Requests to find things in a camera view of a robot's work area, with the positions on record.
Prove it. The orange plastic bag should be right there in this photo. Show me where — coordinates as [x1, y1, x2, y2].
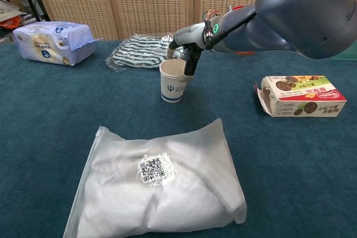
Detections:
[0, 16, 22, 30]

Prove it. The wicker folding screen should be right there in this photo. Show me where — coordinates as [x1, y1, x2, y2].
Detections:
[27, 0, 273, 41]

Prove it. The teal product box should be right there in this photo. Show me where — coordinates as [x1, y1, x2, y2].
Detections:
[331, 53, 357, 61]

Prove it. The white garment in frosted bag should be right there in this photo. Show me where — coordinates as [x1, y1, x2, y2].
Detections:
[62, 118, 248, 238]

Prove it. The white paper cup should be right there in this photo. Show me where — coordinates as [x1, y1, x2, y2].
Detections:
[159, 59, 188, 103]

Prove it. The striped garment in clear bag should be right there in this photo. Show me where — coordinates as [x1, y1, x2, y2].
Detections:
[104, 32, 196, 71]

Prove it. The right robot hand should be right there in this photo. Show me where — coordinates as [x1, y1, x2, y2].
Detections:
[167, 22, 209, 84]

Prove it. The stack of white papers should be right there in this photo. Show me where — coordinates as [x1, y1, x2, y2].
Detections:
[0, 0, 26, 23]

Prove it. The blue table mat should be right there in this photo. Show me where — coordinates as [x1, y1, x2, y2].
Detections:
[0, 36, 357, 238]

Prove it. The cookie carton box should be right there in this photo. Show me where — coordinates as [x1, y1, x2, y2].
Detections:
[253, 75, 348, 118]

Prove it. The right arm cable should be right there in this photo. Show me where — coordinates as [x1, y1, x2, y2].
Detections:
[204, 9, 257, 50]

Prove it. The white blue tissue pack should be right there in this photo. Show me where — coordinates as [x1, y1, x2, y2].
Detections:
[12, 21, 101, 67]

